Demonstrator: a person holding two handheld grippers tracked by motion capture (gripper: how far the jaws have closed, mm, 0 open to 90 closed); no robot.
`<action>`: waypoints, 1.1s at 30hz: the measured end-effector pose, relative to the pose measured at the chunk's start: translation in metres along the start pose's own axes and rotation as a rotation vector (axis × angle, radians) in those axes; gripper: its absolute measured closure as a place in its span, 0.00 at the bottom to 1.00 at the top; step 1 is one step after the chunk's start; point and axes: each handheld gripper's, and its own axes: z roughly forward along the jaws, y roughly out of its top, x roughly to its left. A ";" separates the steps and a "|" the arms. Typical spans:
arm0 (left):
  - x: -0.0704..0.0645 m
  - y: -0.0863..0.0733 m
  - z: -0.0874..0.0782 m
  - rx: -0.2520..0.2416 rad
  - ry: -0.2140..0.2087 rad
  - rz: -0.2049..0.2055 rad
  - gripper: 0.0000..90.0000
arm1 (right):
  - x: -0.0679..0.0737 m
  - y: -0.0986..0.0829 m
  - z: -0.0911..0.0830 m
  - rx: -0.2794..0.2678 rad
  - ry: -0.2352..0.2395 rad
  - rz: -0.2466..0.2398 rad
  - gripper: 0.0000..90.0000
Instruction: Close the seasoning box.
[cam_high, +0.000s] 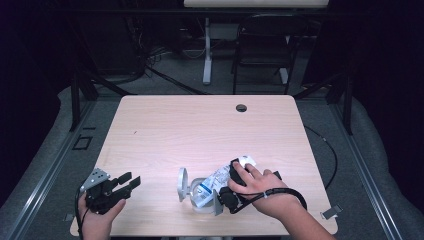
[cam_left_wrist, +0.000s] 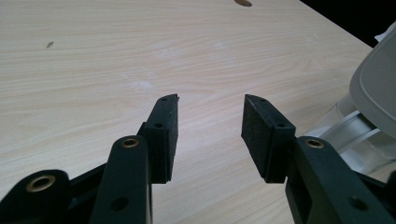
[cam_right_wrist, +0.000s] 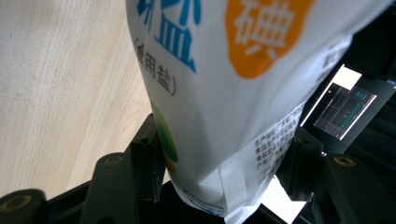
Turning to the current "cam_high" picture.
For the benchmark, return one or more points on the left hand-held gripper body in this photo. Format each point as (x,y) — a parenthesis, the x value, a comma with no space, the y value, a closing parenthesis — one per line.
(101,198)

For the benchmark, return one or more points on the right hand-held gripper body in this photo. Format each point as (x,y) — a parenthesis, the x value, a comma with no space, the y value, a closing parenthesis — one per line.
(230,200)

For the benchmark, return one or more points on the blue and white pouch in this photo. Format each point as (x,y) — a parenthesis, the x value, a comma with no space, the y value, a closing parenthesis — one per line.
(216,181)

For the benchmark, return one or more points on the clear jar with white lid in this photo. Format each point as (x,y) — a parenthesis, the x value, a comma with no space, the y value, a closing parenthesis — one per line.
(186,190)

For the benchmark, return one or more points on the person's right hand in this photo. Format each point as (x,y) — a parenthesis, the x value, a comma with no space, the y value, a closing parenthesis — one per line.
(266,193)

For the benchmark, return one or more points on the person's left hand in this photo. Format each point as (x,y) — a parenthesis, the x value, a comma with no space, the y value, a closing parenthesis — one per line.
(96,225)

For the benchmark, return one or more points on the black metal stand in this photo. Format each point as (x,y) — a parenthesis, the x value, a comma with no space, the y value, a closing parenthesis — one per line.
(348,106)
(75,100)

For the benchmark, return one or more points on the black folding chair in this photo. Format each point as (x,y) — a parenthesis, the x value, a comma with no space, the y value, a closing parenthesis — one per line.
(266,50)

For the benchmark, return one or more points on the white desk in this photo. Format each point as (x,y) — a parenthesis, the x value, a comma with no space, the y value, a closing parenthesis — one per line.
(207,50)

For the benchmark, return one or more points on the grey metal table bracket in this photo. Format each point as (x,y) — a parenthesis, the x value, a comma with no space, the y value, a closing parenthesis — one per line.
(68,217)
(331,212)

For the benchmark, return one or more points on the black floor socket frame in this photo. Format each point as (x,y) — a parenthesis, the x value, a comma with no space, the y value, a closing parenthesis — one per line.
(82,142)

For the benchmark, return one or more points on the aluminium floor rail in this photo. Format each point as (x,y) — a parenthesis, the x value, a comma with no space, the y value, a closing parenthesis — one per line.
(50,173)
(363,173)

